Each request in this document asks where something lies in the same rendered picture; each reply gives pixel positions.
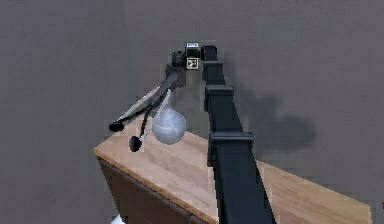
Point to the grey round vase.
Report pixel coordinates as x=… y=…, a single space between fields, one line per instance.
x=169 y=125

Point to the brown wooden cabinet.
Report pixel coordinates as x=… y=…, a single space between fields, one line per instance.
x=186 y=180

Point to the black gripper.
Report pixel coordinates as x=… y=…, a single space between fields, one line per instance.
x=178 y=68

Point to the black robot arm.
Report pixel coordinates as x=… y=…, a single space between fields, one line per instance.
x=230 y=133

